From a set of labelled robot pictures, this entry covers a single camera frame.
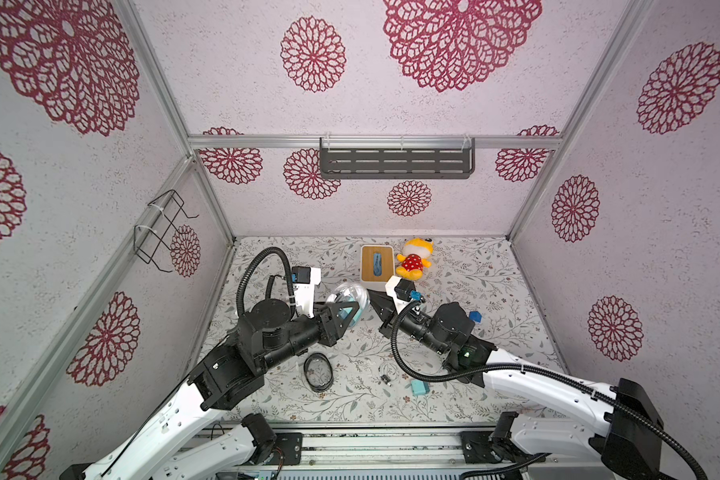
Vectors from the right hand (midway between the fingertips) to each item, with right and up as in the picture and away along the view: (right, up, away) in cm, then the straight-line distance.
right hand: (368, 287), depth 64 cm
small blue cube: (+36, -12, +34) cm, 51 cm away
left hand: (-3, -5, -5) cm, 7 cm away
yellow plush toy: (+19, +8, +46) cm, 50 cm away
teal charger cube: (+15, -29, +18) cm, 37 cm away
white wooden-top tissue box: (+5, +5, +45) cm, 46 cm away
